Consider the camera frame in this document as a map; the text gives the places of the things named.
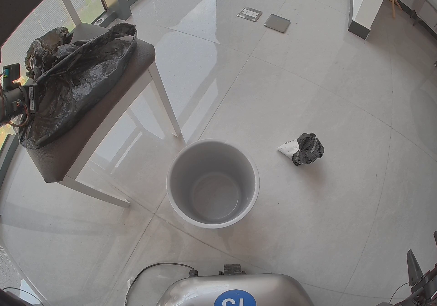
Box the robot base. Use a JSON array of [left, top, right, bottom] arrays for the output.
[[160, 264, 315, 306]]

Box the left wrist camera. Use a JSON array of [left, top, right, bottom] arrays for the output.
[[1, 63, 22, 90]]

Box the black cable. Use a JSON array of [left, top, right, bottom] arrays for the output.
[[124, 262, 199, 306]]

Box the black plastic bag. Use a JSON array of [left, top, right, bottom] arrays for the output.
[[19, 23, 138, 150]]

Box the white printed wrapper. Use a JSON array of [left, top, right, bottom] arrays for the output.
[[277, 140, 301, 159]]

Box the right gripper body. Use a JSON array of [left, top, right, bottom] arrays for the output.
[[410, 261, 437, 302]]

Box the black plastic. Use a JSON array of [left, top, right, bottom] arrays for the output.
[[292, 133, 325, 166]]

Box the dark grey white-legged chair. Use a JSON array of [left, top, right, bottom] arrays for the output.
[[0, 0, 182, 209]]

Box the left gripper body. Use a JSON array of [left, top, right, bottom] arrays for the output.
[[3, 83, 37, 116]]

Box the white trash bin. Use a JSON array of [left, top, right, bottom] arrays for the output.
[[167, 139, 259, 229]]

